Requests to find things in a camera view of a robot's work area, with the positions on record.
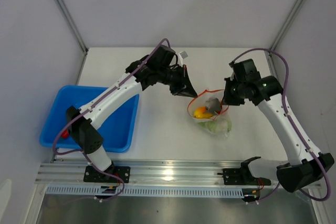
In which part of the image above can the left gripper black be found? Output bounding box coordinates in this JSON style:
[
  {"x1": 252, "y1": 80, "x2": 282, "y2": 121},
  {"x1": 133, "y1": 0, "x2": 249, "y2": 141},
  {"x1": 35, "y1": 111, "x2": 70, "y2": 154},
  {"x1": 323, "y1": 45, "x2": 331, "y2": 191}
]
[{"x1": 158, "y1": 65, "x2": 197, "y2": 99}]

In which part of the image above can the yellow toy mango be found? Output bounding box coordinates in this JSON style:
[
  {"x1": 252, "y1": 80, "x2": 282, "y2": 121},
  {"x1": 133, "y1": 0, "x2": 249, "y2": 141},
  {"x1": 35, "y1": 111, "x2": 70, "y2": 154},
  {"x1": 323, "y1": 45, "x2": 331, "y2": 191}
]
[{"x1": 193, "y1": 106, "x2": 213, "y2": 119}]

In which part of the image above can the clear zip top bag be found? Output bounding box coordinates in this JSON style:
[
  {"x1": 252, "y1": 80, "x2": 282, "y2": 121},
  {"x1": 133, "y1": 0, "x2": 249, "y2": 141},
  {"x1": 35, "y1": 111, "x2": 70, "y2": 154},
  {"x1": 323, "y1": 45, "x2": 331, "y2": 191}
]
[{"x1": 187, "y1": 89, "x2": 232, "y2": 137}]

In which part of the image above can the grey toy fish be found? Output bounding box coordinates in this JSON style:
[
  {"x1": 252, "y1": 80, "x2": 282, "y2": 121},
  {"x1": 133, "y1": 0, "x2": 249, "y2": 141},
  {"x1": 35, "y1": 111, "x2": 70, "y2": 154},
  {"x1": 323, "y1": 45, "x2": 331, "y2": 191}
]
[{"x1": 205, "y1": 98, "x2": 222, "y2": 114}]

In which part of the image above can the white green toy cabbage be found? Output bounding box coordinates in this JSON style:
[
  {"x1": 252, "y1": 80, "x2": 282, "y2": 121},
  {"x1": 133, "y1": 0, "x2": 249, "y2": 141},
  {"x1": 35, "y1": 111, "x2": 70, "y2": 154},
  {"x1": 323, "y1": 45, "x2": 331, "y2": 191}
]
[{"x1": 198, "y1": 119, "x2": 232, "y2": 134}]

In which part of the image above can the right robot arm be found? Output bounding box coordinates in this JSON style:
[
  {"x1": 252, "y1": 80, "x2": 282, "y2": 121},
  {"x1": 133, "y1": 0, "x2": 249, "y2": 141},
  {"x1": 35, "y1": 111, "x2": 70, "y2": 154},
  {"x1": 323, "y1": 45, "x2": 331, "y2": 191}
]
[{"x1": 222, "y1": 59, "x2": 334, "y2": 193}]

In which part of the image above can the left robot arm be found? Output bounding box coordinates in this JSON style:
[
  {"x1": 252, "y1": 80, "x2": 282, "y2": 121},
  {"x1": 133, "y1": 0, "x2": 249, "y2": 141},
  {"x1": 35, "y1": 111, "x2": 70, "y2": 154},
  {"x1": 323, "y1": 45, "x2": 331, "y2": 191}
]
[{"x1": 66, "y1": 45, "x2": 197, "y2": 182}]

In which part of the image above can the blue plastic tray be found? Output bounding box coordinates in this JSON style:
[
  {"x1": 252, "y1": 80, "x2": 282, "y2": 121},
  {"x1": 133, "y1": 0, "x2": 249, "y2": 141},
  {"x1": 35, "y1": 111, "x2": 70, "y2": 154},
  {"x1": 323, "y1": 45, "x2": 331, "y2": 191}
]
[{"x1": 39, "y1": 85, "x2": 140, "y2": 153}]

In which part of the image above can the red toy chili pepper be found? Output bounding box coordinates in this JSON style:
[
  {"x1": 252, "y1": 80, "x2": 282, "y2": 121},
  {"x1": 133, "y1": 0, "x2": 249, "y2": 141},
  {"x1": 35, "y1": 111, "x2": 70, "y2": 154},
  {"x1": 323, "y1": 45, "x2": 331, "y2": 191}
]
[{"x1": 61, "y1": 130, "x2": 69, "y2": 139}]

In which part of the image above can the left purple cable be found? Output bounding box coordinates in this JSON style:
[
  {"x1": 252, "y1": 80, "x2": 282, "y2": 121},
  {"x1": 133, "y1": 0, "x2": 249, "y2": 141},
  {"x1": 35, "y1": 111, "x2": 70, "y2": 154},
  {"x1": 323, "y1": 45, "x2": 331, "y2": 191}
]
[{"x1": 51, "y1": 38, "x2": 171, "y2": 204}]

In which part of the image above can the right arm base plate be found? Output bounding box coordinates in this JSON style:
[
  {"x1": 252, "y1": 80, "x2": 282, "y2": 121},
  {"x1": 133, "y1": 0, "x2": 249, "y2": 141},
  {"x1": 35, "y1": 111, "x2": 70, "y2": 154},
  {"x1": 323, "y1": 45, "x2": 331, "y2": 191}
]
[{"x1": 217, "y1": 168, "x2": 271, "y2": 186}]

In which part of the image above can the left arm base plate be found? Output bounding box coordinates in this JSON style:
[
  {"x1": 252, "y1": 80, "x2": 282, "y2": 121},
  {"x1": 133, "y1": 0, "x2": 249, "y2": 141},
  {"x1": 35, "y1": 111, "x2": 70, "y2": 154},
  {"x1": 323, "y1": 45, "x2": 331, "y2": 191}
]
[{"x1": 83, "y1": 166, "x2": 131, "y2": 184}]

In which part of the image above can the right frame post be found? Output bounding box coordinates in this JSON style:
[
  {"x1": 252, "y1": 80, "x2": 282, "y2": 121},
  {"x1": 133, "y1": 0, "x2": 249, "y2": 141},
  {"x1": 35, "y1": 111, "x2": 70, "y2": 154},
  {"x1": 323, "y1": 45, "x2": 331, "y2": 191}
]
[{"x1": 269, "y1": 0, "x2": 306, "y2": 50}]

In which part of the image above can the frame post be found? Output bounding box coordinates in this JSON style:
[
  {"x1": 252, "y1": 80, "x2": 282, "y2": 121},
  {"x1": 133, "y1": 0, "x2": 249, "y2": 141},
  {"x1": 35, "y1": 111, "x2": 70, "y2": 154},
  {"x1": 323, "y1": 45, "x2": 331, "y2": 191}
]
[
  {"x1": 269, "y1": 0, "x2": 306, "y2": 50},
  {"x1": 54, "y1": 0, "x2": 88, "y2": 55}
]

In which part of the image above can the aluminium mounting rail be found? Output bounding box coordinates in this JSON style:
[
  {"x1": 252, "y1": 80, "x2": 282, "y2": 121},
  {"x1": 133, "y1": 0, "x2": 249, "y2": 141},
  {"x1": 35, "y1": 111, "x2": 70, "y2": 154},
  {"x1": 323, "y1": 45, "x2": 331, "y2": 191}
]
[{"x1": 35, "y1": 159, "x2": 321, "y2": 189}]

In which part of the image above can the slotted cable duct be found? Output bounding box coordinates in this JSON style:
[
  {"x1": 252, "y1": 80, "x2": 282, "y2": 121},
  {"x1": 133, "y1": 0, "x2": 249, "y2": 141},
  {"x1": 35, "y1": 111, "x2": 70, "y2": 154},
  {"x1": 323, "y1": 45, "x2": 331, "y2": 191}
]
[{"x1": 46, "y1": 185, "x2": 244, "y2": 198}]

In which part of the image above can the left frame post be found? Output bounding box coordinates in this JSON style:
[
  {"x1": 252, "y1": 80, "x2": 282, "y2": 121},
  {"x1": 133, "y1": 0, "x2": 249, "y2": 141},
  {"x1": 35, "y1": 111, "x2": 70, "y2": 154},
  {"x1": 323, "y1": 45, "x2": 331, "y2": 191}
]
[{"x1": 54, "y1": 0, "x2": 88, "y2": 55}]

